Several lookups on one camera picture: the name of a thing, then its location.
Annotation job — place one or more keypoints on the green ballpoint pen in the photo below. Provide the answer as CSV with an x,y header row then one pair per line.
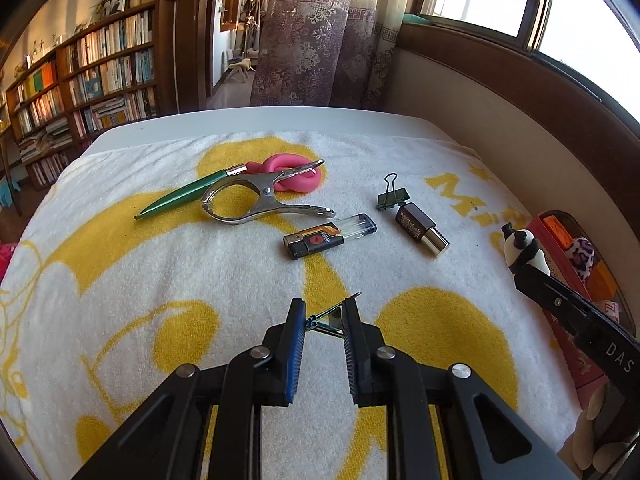
x,y
185,194

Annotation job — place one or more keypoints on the red tin container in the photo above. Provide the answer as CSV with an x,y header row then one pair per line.
x,y
590,375

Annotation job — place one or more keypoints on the white yellow printed towel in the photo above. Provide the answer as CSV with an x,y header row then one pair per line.
x,y
150,270

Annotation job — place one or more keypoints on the black orange lighter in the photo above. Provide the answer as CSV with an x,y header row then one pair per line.
x,y
315,242

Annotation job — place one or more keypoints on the small wooden stool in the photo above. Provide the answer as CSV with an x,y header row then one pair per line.
x,y
246,66

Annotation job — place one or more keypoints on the white table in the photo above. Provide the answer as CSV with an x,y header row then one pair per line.
x,y
250,117

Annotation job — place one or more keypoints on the rows of shelved books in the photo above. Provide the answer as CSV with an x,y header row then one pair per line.
x,y
110,75

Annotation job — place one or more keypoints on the brown wooden door frame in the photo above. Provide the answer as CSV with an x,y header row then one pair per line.
x,y
200,35

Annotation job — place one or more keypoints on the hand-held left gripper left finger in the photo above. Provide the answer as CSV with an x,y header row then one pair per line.
x,y
295,350

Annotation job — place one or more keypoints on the coat rack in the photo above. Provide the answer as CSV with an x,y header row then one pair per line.
x,y
255,15

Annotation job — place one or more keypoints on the small teal binder clip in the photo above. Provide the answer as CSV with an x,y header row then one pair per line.
x,y
327,322

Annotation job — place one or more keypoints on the beige purple patterned curtain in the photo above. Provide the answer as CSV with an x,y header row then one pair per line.
x,y
320,45

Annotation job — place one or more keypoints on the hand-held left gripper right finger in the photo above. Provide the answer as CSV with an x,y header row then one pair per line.
x,y
352,350

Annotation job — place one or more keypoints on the leopard print plush bow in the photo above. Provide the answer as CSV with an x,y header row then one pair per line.
x,y
580,257

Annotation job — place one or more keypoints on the brown framed window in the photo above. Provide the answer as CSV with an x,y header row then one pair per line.
x,y
532,5

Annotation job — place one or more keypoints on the panda figurine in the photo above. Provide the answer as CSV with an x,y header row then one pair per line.
x,y
525,255

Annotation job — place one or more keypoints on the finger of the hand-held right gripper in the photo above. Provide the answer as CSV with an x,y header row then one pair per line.
x,y
555,300

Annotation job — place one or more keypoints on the orange embossed cube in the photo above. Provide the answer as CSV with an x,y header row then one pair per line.
x,y
557,227

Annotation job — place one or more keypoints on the brown wooden bookshelf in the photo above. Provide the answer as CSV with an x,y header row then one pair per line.
x,y
165,50

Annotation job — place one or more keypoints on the white packet red mark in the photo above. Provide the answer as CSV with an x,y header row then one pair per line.
x,y
612,310

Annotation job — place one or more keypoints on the dark green binder clip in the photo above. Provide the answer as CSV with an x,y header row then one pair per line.
x,y
392,201

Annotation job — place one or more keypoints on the orange ribbed square block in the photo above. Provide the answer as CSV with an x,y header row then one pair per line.
x,y
605,282

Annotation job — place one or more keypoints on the large metal spring clamp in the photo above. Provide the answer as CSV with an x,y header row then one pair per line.
x,y
260,195

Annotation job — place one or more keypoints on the pink cloth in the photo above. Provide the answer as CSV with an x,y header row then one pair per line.
x,y
6,260

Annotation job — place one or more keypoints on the person's right hand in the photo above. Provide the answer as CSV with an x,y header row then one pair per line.
x,y
587,430

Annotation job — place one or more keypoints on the pink coiled silicone band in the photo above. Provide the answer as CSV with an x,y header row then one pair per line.
x,y
280,162

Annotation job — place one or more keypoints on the dark wooden wall trim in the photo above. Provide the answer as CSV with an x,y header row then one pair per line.
x,y
525,75

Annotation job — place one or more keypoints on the small picture frame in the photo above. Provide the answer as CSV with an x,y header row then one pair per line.
x,y
114,4

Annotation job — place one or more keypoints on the brown gold lipstick tube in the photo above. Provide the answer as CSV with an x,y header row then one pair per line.
x,y
417,222

